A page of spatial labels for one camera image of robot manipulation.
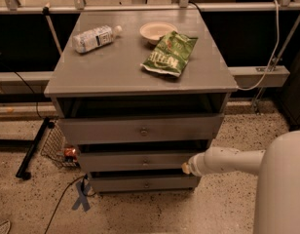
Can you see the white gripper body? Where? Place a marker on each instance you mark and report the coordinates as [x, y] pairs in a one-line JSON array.
[[196, 167]]

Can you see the grey drawer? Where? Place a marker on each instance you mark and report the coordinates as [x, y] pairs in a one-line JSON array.
[[147, 180], [140, 129], [137, 157]]

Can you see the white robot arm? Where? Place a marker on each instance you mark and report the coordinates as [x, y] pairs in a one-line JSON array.
[[277, 203]]

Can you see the grey bottom drawer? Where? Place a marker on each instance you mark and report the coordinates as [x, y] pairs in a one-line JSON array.
[[147, 180]]

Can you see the grey top drawer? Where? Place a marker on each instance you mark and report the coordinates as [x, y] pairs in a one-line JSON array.
[[140, 129]]

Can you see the grey wooden drawer cabinet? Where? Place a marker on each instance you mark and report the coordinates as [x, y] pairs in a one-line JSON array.
[[109, 82]]

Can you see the blue tape cross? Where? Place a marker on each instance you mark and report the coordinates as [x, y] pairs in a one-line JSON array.
[[82, 200]]

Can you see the green chip bag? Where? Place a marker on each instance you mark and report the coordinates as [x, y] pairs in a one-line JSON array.
[[171, 54]]

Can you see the red can in basket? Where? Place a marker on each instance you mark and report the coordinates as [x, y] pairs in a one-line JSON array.
[[70, 154]]

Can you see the dark cabinet at right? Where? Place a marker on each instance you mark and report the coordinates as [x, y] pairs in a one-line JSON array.
[[289, 97]]

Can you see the white ceramic bowl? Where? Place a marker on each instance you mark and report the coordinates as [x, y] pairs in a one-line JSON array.
[[154, 31]]

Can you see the clear plastic water bottle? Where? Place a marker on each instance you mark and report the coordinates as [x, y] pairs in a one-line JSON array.
[[95, 38]]

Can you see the black metal bar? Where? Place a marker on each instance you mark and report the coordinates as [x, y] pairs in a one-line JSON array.
[[22, 171]]

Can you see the wooden stick with black tip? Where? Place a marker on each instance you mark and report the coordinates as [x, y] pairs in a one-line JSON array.
[[52, 30]]

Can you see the metal railing frame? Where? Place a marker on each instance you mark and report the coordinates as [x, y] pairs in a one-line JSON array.
[[140, 7]]

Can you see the wire mesh basket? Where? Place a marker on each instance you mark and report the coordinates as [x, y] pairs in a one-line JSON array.
[[53, 145]]

